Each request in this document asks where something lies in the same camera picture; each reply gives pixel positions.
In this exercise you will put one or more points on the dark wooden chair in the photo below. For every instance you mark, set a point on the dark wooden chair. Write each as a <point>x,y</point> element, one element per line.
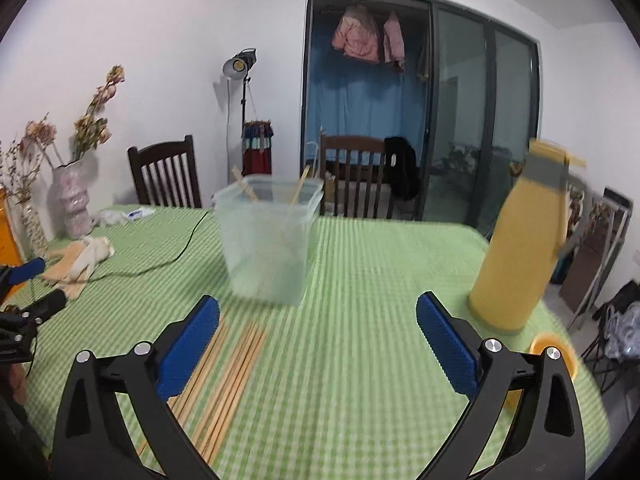
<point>162,150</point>
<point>350,147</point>

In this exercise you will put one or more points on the blue curtain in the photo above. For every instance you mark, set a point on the blue curtain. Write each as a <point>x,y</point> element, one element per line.
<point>360,110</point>

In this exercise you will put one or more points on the yellow mug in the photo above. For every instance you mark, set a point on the yellow mug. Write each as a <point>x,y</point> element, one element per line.
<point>572,362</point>

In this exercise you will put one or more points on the folded metal chair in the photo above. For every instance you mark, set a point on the folded metal chair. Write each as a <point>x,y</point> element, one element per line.
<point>595,245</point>

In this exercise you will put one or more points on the black bag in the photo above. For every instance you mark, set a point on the black bag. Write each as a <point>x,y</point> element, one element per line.
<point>625,297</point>

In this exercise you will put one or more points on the long wooden chopstick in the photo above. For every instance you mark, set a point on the long wooden chopstick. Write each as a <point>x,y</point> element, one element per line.
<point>245,187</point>
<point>300,185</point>

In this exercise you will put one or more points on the brown dried plant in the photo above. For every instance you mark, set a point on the brown dried plant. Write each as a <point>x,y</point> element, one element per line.
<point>515,167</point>

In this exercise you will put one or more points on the slim floral vase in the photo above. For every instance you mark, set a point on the slim floral vase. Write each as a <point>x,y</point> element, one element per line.
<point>35,230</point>

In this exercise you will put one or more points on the person's left hand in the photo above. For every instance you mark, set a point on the person's left hand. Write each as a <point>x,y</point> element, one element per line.
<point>17,385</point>

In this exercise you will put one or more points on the dried pink flowers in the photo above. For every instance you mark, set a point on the dried pink flowers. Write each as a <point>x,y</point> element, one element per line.
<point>95,132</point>

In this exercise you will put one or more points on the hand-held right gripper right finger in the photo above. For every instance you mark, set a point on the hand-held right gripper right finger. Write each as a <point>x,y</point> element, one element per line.
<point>447,345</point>

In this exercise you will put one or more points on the clear plastic container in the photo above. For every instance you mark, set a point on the clear plastic container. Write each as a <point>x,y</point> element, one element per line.
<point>265,260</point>

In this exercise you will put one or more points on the orange box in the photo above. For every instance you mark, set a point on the orange box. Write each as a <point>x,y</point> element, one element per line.
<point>7,235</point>

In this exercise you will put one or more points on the black jacket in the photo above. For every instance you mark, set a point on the black jacket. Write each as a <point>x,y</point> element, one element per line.
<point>402,170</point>

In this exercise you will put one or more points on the small pink garment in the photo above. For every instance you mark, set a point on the small pink garment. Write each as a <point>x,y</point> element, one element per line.
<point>394,42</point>

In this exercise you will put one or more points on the green checked tablecloth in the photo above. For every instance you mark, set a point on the green checked tablecloth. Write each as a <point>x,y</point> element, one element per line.
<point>350,310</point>

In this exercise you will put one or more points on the beige knit work glove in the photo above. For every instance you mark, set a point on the beige knit work glove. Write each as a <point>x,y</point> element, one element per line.
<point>62,272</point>
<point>97,252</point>

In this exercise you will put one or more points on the clear plastic bag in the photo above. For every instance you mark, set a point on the clear plastic bag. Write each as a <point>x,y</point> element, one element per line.
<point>625,332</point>

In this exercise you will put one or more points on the bunch of wooden chopsticks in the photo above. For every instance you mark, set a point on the bunch of wooden chopsticks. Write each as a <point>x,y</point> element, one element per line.
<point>235,375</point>

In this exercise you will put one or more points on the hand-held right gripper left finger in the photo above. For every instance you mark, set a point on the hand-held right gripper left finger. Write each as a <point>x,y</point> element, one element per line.
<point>190,345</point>

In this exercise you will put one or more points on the khaki garment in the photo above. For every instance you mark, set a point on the khaki garment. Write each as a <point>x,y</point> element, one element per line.
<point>424,62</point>

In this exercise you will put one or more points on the dark framed glass door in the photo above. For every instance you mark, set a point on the dark framed glass door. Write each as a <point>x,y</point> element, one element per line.
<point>460,110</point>

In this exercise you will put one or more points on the balcony potted plants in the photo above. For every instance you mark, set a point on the balcony potted plants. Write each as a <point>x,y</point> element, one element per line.
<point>462,160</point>

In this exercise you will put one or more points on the yellow thermos jug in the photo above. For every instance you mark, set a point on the yellow thermos jug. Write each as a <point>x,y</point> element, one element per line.
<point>515,260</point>

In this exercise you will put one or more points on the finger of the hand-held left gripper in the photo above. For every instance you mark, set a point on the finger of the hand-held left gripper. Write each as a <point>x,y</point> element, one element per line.
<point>50,302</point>
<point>27,269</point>

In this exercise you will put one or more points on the studio light on stand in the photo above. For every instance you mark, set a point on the studio light on stand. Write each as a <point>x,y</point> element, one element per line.
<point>239,64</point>

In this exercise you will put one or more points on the pink textured vase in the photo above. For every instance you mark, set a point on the pink textured vase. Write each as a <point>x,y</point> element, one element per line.
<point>72,205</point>

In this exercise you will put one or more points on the dried thin branches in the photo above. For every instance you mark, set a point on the dried thin branches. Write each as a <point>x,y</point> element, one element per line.
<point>15,180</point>

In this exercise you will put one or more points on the large pink jacket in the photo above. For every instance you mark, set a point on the large pink jacket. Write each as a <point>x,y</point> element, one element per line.
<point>356,35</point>

